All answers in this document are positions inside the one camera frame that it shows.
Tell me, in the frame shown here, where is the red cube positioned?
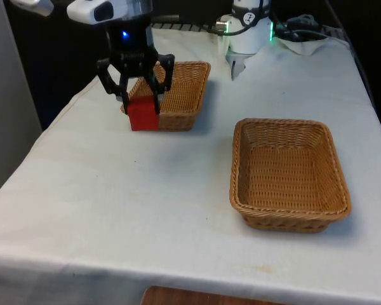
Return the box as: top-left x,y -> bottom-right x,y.
127,95 -> 161,132

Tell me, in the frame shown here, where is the brown wicker basket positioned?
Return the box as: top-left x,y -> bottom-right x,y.
119,60 -> 211,132
229,118 -> 352,234

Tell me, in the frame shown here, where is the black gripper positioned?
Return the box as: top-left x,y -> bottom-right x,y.
96,10 -> 176,115

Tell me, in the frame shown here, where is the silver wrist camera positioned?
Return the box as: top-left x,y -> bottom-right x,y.
66,0 -> 121,25

